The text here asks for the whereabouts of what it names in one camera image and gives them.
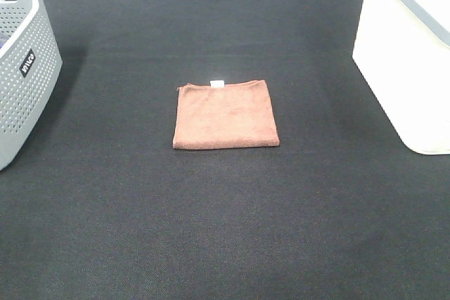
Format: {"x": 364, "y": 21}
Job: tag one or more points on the brown towel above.
{"x": 229, "y": 116}

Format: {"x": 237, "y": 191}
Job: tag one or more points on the white plastic storage bin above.
{"x": 402, "y": 50}

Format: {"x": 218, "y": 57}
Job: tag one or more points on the grey perforated laundry basket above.
{"x": 30, "y": 66}

